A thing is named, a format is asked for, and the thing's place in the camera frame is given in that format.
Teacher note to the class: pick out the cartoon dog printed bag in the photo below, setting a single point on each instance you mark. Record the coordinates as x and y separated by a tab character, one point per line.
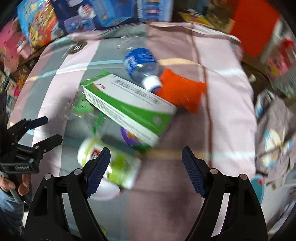
39	25

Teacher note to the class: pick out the person's blue jeans leg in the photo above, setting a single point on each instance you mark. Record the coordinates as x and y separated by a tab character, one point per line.
9	213

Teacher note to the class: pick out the large blue toy box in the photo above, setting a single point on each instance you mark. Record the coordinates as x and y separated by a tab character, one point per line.
111	11

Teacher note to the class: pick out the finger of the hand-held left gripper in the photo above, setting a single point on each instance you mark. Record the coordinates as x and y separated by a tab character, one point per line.
48	143
34	122

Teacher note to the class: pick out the white round lid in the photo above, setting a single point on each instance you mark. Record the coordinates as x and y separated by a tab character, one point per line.
106	191

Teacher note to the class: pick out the clear plastic bottle blue label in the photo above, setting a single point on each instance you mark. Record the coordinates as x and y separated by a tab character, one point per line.
141	62

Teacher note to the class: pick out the clear green printed wrapper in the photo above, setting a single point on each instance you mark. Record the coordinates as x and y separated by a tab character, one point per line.
83	109

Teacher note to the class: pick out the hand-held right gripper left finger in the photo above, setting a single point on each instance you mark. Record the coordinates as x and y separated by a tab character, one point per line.
97	171

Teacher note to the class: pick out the red gift bag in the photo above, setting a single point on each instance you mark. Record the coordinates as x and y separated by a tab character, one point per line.
254	25

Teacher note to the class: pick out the pink grey striped blanket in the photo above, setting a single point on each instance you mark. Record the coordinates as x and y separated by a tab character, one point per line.
226	115

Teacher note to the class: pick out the purple round object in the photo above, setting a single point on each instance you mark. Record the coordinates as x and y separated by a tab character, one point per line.
128	136

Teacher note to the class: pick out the pink toy set clear package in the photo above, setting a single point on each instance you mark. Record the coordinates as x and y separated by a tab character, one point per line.
282	64

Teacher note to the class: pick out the teal plastic bin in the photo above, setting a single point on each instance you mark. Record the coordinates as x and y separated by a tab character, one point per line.
257	192

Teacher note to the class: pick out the yellow picture book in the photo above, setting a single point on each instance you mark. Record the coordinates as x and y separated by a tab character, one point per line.
203	20

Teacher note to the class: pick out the grey garment with bow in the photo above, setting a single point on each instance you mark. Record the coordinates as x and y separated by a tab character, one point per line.
275	134

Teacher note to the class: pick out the person's left hand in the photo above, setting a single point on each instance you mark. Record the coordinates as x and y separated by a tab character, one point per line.
24	185

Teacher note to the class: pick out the long white green carton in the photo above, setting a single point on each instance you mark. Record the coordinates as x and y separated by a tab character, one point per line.
129	104

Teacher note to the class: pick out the pink gift box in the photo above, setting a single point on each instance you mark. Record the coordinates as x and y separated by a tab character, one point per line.
13	51

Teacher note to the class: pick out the white jar green label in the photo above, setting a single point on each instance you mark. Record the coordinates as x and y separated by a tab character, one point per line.
118	166

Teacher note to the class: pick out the orange snack packet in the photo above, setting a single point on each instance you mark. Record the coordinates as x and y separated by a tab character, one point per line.
182	92

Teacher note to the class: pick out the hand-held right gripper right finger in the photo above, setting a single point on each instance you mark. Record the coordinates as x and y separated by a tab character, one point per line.
194	171

